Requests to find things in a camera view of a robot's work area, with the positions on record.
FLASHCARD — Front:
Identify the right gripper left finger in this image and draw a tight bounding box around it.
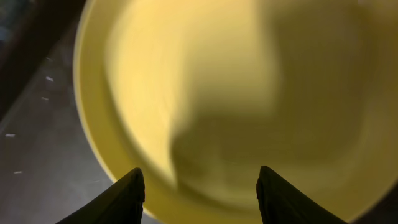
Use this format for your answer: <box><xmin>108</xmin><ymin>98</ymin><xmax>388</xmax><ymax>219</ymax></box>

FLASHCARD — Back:
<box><xmin>57</xmin><ymin>167</ymin><xmax>145</xmax><ymax>224</ymax></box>

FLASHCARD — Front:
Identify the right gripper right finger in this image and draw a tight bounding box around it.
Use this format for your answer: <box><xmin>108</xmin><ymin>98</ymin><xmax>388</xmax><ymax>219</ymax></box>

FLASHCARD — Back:
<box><xmin>256</xmin><ymin>166</ymin><xmax>346</xmax><ymax>224</ymax></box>

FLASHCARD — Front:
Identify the yellow plate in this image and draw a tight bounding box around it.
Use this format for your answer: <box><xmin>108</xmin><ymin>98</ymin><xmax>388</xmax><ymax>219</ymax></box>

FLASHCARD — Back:
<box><xmin>73</xmin><ymin>0</ymin><xmax>397</xmax><ymax>223</ymax></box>

